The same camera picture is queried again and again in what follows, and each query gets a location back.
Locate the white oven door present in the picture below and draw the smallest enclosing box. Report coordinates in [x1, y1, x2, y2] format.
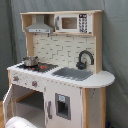
[3, 85, 15, 123]

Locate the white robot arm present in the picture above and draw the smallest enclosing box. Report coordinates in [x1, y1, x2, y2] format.
[5, 116, 33, 128]

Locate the wooden toy kitchen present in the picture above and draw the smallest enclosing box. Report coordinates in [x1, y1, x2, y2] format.
[8, 10, 115, 128]

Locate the grey sink basin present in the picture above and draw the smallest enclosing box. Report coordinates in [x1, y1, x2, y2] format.
[53, 67, 92, 81]

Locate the black faucet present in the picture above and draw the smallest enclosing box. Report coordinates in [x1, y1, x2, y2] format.
[76, 50, 94, 70]

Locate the black stovetop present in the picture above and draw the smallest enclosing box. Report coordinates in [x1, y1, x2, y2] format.
[20, 62, 56, 72]

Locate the metal cooking pot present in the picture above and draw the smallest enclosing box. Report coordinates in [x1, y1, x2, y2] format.
[23, 56, 38, 66]

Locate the right stove knob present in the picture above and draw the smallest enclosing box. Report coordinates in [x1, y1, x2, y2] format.
[32, 81, 38, 87]

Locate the stove knob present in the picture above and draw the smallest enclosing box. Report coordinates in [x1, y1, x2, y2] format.
[32, 81, 38, 87]
[13, 76, 19, 81]

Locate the toy microwave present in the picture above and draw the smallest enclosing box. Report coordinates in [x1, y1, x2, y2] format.
[55, 14, 92, 33]

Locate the grey range hood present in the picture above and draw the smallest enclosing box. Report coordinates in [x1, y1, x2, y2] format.
[25, 15, 54, 34]

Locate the left stove knob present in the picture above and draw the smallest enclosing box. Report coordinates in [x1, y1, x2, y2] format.
[13, 76, 19, 81]

